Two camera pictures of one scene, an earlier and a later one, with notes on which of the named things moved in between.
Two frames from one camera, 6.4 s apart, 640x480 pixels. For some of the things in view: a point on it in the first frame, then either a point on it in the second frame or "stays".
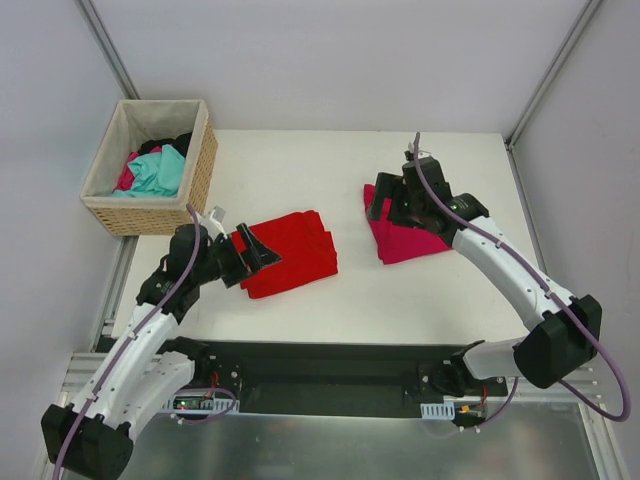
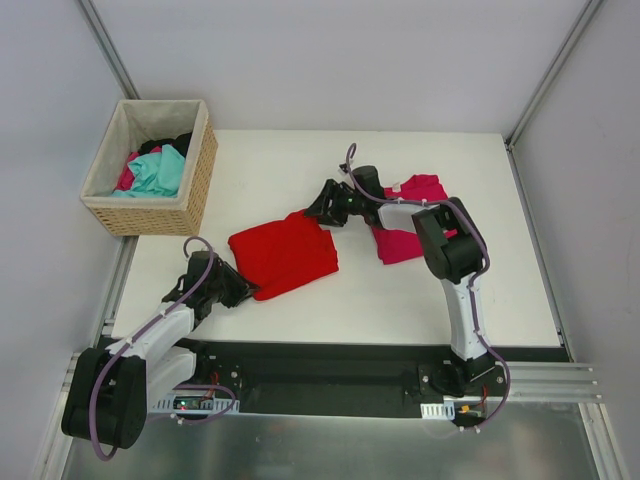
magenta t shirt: x=395 y=242 stays
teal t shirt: x=157 y=175 stays
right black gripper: x=392 y=198 -> x=333 y=201
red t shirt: x=307 y=250 stays
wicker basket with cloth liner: x=150 y=173 stays
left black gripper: x=239 y=257 -> x=228 y=285
